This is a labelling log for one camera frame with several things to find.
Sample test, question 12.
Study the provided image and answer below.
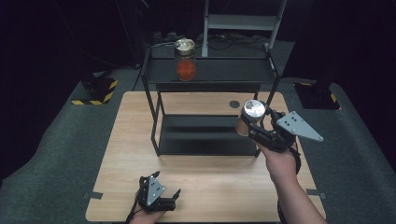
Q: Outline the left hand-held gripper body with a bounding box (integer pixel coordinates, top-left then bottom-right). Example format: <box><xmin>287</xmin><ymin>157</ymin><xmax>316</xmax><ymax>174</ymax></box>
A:
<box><xmin>137</xmin><ymin>175</ymin><xmax>177</xmax><ymax>214</ymax></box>

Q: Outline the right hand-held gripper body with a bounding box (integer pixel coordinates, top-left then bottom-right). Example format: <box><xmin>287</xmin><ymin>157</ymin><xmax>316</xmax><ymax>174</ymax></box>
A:
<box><xmin>249</xmin><ymin>110</ymin><xmax>324</xmax><ymax>154</ymax></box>

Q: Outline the glass jar with silver lid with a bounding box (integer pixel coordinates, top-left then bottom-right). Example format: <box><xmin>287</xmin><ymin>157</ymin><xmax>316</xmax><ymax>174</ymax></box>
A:
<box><xmin>234</xmin><ymin>99</ymin><xmax>267</xmax><ymax>138</ymax></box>

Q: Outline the black metal two-tier shelf rack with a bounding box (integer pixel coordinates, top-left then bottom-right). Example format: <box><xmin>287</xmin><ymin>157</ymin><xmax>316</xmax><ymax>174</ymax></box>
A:
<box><xmin>140</xmin><ymin>46</ymin><xmax>283</xmax><ymax>159</ymax></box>

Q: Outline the glass jar with orange contents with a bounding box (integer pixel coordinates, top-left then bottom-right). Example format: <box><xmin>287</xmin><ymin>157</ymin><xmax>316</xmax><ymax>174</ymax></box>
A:
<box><xmin>174</xmin><ymin>37</ymin><xmax>197</xmax><ymax>83</ymax></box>

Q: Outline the person's left hand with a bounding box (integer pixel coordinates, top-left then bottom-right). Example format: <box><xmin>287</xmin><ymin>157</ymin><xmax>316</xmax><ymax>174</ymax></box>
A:
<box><xmin>128</xmin><ymin>207</ymin><xmax>166</xmax><ymax>224</ymax></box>

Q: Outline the person's right hand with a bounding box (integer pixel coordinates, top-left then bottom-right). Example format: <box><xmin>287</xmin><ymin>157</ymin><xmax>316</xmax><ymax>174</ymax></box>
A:
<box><xmin>255</xmin><ymin>143</ymin><xmax>299</xmax><ymax>185</ymax></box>

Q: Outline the black yellow striped stand base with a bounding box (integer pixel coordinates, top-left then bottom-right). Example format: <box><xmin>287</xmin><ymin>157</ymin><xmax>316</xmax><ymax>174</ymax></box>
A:
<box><xmin>70</xmin><ymin>72</ymin><xmax>120</xmax><ymax>106</ymax></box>
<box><xmin>293</xmin><ymin>80</ymin><xmax>342</xmax><ymax>111</ymax></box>

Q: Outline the grey tape strip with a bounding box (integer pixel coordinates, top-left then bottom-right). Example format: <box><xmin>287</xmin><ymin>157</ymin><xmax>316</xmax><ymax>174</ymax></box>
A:
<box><xmin>305</xmin><ymin>188</ymin><xmax>327</xmax><ymax>200</ymax></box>
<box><xmin>83</xmin><ymin>190</ymin><xmax>105</xmax><ymax>201</ymax></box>

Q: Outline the black left gripper wrist strap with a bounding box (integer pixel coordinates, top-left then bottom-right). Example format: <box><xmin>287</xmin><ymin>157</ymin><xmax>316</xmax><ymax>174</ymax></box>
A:
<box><xmin>124</xmin><ymin>197</ymin><xmax>142</xmax><ymax>224</ymax></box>

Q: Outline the black gripper wrist strap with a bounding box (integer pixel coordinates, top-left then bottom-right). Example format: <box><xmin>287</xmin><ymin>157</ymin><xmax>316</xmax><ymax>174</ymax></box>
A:
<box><xmin>289</xmin><ymin>146</ymin><xmax>303</xmax><ymax>175</ymax></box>
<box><xmin>124</xmin><ymin>197</ymin><xmax>142</xmax><ymax>224</ymax></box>

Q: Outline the black right gripper wrist strap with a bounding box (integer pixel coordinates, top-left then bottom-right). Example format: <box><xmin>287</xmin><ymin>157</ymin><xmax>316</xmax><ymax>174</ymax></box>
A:
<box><xmin>289</xmin><ymin>146</ymin><xmax>303</xmax><ymax>175</ymax></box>

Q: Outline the bundle of black floor cables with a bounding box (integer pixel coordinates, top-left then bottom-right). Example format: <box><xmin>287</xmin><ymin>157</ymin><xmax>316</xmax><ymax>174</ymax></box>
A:
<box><xmin>150</xmin><ymin>30</ymin><xmax>269</xmax><ymax>51</ymax></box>

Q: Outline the grey metal stand frame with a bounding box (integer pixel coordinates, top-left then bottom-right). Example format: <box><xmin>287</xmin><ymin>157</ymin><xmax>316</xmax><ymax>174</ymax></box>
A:
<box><xmin>201</xmin><ymin>0</ymin><xmax>288</xmax><ymax>59</ymax></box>

